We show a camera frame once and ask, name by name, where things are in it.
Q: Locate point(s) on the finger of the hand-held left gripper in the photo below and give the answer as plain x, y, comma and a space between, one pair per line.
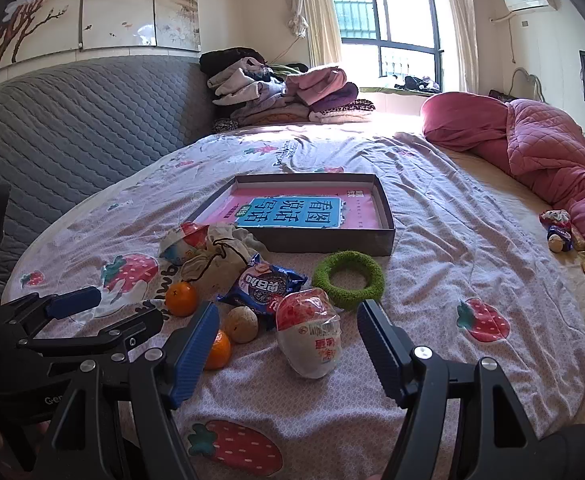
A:
72, 302
122, 330

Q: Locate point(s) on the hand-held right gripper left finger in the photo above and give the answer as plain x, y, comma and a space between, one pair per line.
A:
195, 355

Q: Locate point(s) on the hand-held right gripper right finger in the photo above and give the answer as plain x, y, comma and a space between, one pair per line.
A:
380, 350

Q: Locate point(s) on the orange mandarin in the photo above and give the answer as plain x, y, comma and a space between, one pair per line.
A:
181, 299
220, 352

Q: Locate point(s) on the walnut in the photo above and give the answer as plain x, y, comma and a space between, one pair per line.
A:
241, 325

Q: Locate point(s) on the large white red snack bag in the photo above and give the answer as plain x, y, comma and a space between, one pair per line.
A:
307, 335

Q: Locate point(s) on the blue cookie packet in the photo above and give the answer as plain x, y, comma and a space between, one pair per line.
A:
262, 285

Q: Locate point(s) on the small white red snack bag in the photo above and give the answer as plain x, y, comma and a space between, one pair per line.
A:
185, 242

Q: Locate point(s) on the grey cardboard box tray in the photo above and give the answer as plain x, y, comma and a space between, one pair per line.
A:
332, 246

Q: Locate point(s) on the strawberry print duvet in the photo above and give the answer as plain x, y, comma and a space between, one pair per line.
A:
422, 210

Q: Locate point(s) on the grey quilted headboard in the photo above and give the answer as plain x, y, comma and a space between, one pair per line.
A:
72, 125

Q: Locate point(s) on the beige bed sheet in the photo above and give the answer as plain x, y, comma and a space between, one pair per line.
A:
522, 200

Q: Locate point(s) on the small doll toy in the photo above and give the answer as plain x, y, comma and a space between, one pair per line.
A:
558, 241

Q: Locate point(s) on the dark pink pillow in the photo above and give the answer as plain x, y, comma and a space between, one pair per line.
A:
462, 120

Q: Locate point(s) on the pink quilted blanket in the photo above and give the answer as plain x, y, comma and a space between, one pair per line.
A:
557, 150

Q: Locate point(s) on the dark clothes on windowsill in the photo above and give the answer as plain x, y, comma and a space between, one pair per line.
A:
417, 82

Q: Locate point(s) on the pile of folded clothes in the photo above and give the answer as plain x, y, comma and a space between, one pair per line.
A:
272, 90

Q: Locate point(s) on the dark bag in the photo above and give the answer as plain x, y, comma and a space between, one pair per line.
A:
499, 95

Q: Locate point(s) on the beige curtain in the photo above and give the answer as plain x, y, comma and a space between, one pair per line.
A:
312, 5
460, 30

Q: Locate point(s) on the dark framed window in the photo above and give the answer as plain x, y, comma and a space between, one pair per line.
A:
387, 10

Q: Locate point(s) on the floral wall panel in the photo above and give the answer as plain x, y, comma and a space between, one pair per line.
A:
122, 5

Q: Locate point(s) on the white metal frame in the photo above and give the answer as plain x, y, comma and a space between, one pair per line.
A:
527, 77

